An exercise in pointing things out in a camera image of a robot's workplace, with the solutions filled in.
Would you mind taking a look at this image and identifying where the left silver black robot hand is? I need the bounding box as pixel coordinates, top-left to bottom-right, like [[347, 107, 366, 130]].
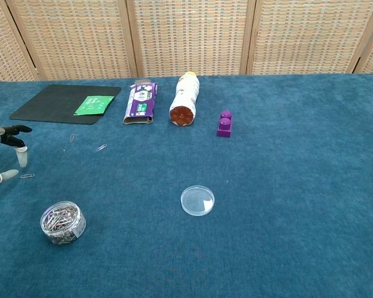
[[0, 124, 33, 184]]

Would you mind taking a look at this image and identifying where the clear jar of paper clips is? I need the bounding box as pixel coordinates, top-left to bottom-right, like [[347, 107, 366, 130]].
[[39, 201, 87, 246]]

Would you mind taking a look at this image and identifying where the black mouse pad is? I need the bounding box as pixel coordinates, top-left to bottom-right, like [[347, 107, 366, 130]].
[[9, 84, 122, 125]]

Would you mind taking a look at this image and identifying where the green paper packet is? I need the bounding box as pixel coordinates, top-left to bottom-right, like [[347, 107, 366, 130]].
[[73, 95, 116, 116]]

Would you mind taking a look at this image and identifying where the purple carton box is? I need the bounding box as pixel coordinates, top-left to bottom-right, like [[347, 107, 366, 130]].
[[122, 79, 159, 125]]

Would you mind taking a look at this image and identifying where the white bottle with yellow cap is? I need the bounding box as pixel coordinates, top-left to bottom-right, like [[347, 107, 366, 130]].
[[169, 71, 201, 127]]

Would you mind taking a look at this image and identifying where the clear round plastic lid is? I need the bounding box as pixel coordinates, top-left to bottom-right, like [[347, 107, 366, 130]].
[[180, 185, 215, 217]]

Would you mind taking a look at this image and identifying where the woven bamboo folding screen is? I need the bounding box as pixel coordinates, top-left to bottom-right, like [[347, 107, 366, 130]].
[[0, 0, 373, 84]]

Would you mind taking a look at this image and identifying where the purple toy brick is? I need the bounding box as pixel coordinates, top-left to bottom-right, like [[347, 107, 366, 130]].
[[216, 110, 234, 138]]

